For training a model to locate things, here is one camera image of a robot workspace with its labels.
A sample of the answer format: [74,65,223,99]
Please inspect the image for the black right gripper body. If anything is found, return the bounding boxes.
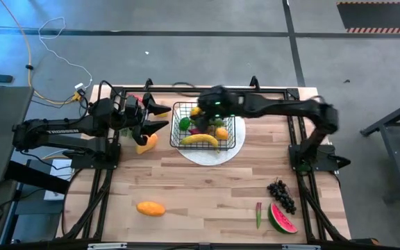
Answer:
[197,85,238,119]

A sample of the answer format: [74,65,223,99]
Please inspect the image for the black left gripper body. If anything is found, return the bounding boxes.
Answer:
[111,94,146,139]

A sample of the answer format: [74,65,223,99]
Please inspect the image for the yellow banana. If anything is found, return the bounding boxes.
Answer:
[180,133,221,153]

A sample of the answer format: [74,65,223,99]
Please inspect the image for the green lime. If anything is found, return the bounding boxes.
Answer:
[178,117,192,132]

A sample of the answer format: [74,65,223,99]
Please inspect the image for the orange-yellow round fruit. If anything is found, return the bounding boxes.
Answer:
[215,126,229,141]

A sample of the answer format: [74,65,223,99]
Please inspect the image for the orange mango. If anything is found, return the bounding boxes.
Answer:
[135,201,167,217]
[135,134,159,156]

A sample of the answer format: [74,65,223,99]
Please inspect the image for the dark grape bunch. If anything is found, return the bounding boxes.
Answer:
[266,178,297,215]

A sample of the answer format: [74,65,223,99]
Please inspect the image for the watermelon slice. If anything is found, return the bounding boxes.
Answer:
[267,202,299,235]

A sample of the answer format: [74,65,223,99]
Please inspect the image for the white round woven placemat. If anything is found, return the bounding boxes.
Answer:
[176,94,247,166]

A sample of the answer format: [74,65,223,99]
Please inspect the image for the white and yellow plug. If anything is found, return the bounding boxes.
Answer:
[70,82,87,102]

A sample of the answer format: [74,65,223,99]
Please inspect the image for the white paper sheet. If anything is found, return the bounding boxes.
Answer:
[42,158,74,201]

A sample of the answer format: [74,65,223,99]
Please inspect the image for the black desk leg bar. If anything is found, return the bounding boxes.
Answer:
[4,160,71,195]

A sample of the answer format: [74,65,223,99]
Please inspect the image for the dark gray desk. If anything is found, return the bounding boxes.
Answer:
[0,85,35,185]

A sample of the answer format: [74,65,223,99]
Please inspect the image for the black hazard-striped floor mat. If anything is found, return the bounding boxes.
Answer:
[336,1,400,35]

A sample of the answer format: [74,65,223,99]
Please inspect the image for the gray metal stand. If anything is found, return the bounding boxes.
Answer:
[359,94,400,204]

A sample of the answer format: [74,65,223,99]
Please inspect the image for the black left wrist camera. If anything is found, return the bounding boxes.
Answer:
[116,95,141,117]

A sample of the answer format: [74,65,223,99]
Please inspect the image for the black wire basket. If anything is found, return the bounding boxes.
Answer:
[169,100,238,151]

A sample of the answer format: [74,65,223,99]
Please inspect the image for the black metal table frame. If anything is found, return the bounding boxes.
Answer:
[60,75,352,244]

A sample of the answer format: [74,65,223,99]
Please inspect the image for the white cable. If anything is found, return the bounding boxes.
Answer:
[37,16,94,90]

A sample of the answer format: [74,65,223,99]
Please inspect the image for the yellow cable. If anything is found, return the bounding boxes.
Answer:
[0,0,83,105]

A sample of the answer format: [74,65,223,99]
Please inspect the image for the silver metal bracket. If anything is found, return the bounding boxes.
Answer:
[282,244,321,250]
[87,242,128,250]

